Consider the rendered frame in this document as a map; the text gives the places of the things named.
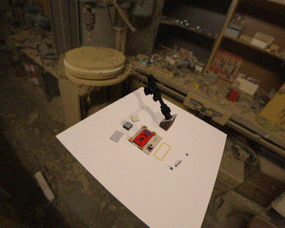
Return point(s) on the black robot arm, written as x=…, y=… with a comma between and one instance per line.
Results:
x=164, y=108

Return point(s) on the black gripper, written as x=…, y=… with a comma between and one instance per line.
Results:
x=154, y=89

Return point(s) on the grey flat square patch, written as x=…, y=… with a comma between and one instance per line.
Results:
x=116, y=136

